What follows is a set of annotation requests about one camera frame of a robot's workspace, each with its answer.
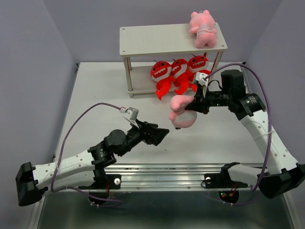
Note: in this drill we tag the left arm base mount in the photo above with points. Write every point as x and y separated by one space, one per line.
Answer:
101 181

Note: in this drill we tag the red plush purple horn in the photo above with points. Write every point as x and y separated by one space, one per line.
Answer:
161 74

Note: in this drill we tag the red shark plush white belly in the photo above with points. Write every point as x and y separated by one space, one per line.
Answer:
198 63

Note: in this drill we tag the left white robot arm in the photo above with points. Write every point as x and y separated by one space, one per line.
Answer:
85 169

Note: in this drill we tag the red shark plush toy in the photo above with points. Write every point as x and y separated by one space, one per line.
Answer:
181 76

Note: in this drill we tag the aluminium rail frame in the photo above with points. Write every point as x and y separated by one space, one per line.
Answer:
158 177

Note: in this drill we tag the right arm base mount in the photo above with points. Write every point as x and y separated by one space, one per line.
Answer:
229 194

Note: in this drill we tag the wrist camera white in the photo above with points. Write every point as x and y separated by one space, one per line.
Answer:
201 80
130 114

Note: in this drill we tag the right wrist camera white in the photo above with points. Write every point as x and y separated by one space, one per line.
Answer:
201 80

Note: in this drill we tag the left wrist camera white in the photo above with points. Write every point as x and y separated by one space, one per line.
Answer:
130 114

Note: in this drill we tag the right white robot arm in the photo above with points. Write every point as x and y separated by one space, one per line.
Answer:
281 172

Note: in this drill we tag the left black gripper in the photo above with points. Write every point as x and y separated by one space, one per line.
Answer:
151 134

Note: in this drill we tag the white two-tier shelf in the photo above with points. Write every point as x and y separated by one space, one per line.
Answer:
140 46

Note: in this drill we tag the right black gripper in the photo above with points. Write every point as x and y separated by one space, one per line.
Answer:
199 103

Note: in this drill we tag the pink striped plush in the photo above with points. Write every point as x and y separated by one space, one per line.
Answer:
179 116
202 25

